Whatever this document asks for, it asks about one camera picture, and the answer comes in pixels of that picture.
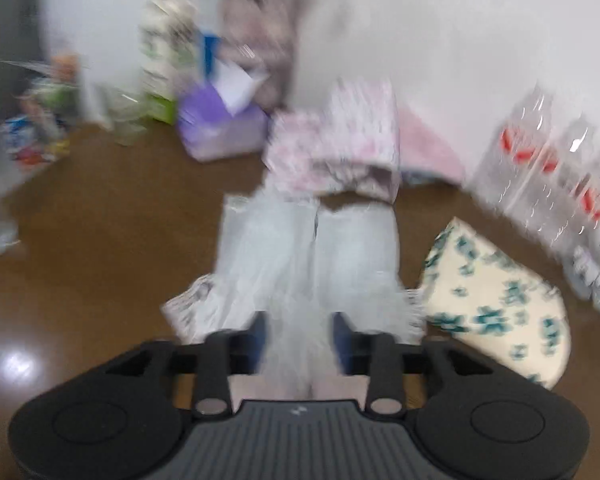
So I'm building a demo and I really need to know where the white lace pink garment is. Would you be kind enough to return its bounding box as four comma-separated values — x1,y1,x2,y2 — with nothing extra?
162,194,425,404

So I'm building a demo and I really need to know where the pink folded clothes stack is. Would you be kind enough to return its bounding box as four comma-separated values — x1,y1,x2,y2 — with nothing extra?
398,106,465,186

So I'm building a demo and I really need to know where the cream floral folded cloth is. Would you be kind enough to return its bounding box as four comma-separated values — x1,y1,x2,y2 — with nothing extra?
419,218,571,389

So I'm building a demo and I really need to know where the pink patterned storage bag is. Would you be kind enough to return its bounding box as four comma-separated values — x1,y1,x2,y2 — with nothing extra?
263,79,400,203

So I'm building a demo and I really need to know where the left clear water bottle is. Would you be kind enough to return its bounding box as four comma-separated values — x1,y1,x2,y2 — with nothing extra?
470,84,553,214

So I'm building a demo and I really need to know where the clear water bottle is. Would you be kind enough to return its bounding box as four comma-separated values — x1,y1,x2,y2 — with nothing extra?
520,114,596,256
562,149,600,257
470,84,553,214

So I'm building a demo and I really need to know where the purple tissue box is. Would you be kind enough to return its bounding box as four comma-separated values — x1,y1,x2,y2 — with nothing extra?
176,63,268,162

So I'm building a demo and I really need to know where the clear drinking glass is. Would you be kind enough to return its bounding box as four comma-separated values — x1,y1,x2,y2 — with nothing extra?
99,84,147,146

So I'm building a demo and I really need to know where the right clear water bottle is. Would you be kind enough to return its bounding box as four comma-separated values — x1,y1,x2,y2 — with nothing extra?
562,149,600,257

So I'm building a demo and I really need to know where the middle clear water bottle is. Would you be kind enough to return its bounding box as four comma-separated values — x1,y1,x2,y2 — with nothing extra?
520,114,596,256

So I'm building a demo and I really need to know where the white green milk carton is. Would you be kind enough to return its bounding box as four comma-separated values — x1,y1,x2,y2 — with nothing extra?
140,0,200,125

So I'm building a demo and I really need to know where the pink wrapped flower vase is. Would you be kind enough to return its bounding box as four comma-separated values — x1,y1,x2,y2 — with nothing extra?
219,0,297,113

